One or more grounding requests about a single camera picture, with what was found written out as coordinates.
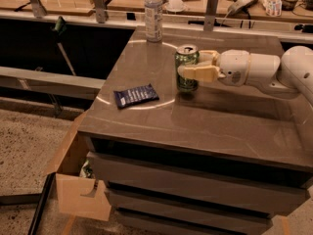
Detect grey drawer cabinet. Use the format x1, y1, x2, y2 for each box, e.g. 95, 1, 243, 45
78, 29, 313, 235

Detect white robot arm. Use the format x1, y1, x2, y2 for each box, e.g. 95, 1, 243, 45
178, 46, 313, 105

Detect white cup on saucer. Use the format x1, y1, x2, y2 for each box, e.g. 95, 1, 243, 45
165, 0, 185, 13

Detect metal bracket post left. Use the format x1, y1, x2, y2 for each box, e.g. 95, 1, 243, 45
29, 0, 47, 18

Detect green soda can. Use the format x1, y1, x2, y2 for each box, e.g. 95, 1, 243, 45
174, 44, 200, 92

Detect open cardboard box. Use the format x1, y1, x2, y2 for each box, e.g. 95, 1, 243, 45
45, 113, 112, 221

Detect black mesh cup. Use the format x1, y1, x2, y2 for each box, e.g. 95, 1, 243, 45
282, 0, 298, 11

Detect metal bracket post middle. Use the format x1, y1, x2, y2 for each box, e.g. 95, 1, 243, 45
93, 0, 107, 24

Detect blue snack packet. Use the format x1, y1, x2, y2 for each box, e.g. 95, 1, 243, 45
113, 84, 159, 109

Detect white glue gun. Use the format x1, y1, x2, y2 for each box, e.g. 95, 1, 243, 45
222, 0, 259, 22

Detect clear plastic bottle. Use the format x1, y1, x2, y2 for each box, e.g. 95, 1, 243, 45
145, 0, 162, 42

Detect green handled tool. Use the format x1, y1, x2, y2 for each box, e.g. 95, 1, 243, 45
52, 15, 77, 76

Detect colourful patterned mug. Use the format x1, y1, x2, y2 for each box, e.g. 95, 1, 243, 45
262, 0, 282, 17

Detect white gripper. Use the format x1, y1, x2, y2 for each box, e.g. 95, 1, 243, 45
177, 50, 250, 86

